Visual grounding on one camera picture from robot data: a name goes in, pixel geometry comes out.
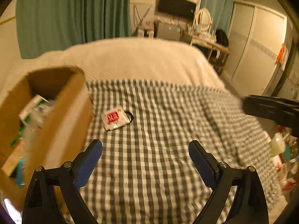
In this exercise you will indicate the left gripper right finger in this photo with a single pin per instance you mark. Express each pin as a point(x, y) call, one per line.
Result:
point(249, 203)

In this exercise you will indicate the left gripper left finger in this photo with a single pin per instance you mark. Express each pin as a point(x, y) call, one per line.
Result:
point(41, 204)

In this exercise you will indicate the green snack bag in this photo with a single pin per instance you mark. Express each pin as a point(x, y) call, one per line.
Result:
point(18, 137)

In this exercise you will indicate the blue blister pack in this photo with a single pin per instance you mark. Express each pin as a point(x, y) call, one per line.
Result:
point(20, 173)

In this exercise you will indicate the clear plastic jar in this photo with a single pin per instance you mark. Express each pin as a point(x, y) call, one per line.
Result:
point(36, 121)

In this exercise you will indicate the green 999 box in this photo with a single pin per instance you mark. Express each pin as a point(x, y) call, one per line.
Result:
point(25, 113)

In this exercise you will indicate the small kraft paper box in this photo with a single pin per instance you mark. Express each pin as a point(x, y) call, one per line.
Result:
point(13, 158)

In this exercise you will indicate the white louvered wardrobe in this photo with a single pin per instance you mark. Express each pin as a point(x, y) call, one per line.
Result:
point(256, 34)

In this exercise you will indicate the brown cardboard box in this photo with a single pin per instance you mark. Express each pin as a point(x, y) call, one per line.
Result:
point(64, 131)

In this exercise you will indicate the cluttered desk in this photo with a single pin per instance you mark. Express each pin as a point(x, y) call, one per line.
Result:
point(216, 52)

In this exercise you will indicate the grey checkered cloth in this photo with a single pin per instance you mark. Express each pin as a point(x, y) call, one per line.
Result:
point(145, 173)

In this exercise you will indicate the red white sachet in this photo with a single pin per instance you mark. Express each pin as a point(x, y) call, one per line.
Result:
point(114, 118)

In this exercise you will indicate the white round mirror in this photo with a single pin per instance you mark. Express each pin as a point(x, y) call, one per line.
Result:
point(202, 20)

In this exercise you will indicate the cream bed blanket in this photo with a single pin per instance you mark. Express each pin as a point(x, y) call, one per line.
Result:
point(125, 58)

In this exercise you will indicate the black monitor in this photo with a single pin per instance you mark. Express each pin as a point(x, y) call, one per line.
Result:
point(178, 8)

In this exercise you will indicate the green curtain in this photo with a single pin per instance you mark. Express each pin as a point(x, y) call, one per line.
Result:
point(52, 25)

